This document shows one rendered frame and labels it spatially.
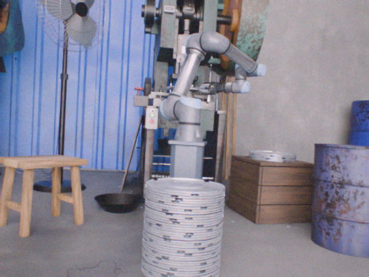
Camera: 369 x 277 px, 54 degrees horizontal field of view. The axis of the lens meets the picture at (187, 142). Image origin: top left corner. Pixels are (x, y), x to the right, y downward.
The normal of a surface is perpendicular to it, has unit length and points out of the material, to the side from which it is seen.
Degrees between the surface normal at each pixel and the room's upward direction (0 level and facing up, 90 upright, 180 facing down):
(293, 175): 90
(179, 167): 90
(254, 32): 115
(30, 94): 90
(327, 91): 90
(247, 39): 122
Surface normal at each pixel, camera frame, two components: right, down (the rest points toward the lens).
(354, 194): -0.45, 0.06
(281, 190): 0.29, 0.07
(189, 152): -0.12, 0.04
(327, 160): -0.91, 0.00
